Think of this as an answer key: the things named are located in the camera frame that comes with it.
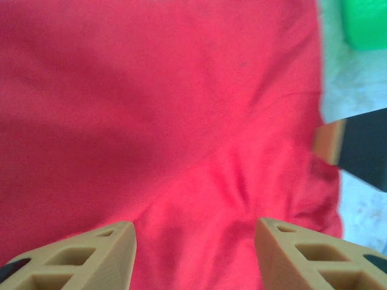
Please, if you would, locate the green plastic mesh basket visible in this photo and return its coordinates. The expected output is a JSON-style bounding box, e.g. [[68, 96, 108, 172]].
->
[[340, 0, 387, 52]]

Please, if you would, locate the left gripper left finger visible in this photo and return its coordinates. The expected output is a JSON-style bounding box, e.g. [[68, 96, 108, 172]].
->
[[0, 220, 138, 290]]

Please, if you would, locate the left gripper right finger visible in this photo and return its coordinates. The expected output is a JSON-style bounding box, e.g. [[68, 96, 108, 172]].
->
[[255, 216, 387, 290]]

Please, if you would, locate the red t-shirt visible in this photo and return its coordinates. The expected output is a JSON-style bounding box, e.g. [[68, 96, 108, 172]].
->
[[0, 0, 345, 290]]

